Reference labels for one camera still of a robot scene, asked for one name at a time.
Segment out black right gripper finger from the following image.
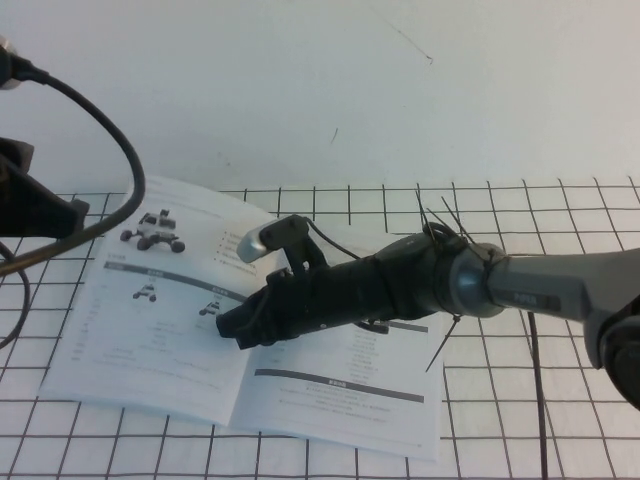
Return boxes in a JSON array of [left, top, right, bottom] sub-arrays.
[[233, 318, 282, 352], [215, 288, 275, 337]]

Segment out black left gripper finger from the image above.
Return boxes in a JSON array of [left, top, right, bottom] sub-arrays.
[[14, 199, 92, 236], [19, 167, 77, 211]]

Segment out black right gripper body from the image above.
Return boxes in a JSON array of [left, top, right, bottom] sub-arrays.
[[259, 252, 397, 346]]

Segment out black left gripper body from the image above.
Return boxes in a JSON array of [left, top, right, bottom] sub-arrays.
[[0, 137, 39, 236]]

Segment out white manual booklet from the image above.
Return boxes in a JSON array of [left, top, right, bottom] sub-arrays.
[[38, 174, 446, 462]]

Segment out thin black right camera cable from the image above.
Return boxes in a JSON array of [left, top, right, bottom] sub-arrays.
[[305, 221, 362, 262]]

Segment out black hooked gripper cable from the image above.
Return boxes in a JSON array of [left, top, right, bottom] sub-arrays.
[[364, 319, 405, 335]]

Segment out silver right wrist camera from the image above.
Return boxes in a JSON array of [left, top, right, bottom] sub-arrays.
[[237, 224, 275, 262]]

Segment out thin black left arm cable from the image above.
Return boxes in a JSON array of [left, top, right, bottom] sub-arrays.
[[0, 242, 32, 347]]

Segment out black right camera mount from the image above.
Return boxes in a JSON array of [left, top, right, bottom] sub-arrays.
[[262, 214, 329, 276]]

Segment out thick black left camera cable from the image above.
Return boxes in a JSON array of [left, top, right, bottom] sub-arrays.
[[0, 52, 147, 276]]

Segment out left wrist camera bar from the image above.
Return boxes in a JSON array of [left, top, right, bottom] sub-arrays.
[[0, 34, 26, 92]]

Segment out black cable tie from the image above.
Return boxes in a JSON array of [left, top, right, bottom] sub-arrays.
[[439, 196, 476, 249], [424, 313, 462, 374], [414, 187, 441, 241]]

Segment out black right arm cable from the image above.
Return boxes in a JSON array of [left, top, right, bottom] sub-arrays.
[[525, 309, 550, 480]]

